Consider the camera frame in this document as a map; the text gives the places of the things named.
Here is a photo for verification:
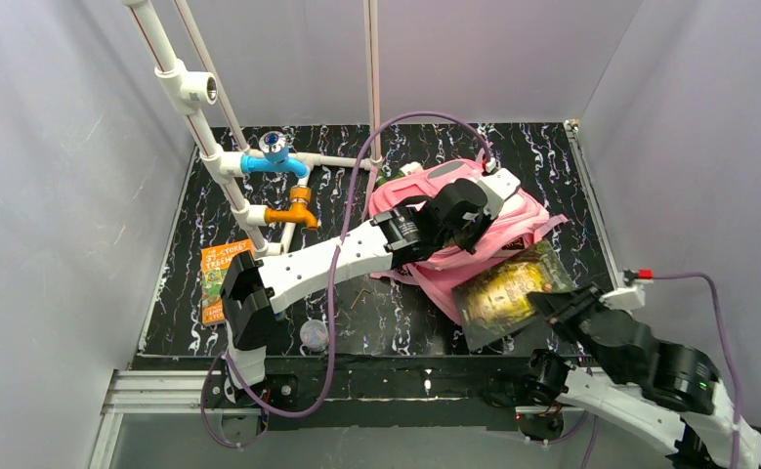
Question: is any pink student backpack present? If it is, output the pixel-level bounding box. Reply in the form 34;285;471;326
360;143;571;325

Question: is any dark green gold book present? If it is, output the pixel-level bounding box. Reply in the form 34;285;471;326
451;240;576;351

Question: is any orange book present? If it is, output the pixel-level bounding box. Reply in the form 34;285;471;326
200;239;252;326

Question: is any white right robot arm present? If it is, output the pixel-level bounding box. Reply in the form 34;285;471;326
525;285;761;468

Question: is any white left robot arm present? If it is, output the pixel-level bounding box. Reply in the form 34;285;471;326
220;178;505;389

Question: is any bent brown allen key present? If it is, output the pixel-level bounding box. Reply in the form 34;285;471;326
349;288;374;311

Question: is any orange plastic tap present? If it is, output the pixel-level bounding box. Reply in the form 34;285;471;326
264;185;319;230

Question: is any clear plastic cup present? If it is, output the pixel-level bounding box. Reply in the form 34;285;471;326
299;319;330;353

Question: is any blue plastic tap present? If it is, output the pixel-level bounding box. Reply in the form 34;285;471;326
240;131;310;179

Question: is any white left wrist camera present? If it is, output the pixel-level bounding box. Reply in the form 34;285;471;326
477;159;521;218

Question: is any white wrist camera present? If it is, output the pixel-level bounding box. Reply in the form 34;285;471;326
600;269;654;312
477;159;521;218

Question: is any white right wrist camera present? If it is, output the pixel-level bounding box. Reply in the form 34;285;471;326
600;269;654;312

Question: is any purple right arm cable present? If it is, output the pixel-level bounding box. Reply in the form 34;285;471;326
548;270;743;469

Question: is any black front mounting rail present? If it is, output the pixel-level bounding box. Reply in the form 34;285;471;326
179;352;640;434

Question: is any white PVC pipe frame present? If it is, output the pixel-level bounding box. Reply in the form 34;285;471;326
124;1;369;254

